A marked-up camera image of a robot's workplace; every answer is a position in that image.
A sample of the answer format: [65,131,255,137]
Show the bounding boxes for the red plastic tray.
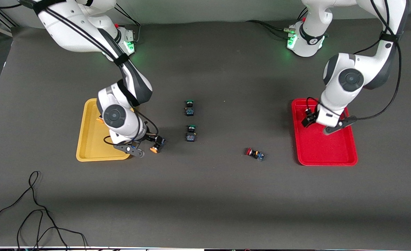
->
[291,98,358,166]

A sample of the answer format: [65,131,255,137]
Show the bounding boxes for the yellow plastic tray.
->
[76,98,136,162]

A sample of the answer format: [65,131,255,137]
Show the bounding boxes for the dark grey table mat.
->
[0,12,411,250]

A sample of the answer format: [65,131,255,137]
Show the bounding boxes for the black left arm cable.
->
[305,0,403,121]

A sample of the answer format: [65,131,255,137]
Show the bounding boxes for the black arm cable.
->
[305,0,403,121]
[19,0,159,147]

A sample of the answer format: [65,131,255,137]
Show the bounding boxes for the black left base cable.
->
[246,19,295,39]

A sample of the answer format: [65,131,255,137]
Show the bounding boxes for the black base cable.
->
[246,19,295,39]
[115,5,142,44]

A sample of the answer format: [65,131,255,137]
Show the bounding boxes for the black right base cable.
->
[115,5,142,44]

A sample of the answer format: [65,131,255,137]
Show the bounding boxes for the loose black cable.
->
[16,208,88,251]
[0,170,70,251]

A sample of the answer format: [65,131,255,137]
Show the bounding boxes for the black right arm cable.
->
[19,0,159,147]

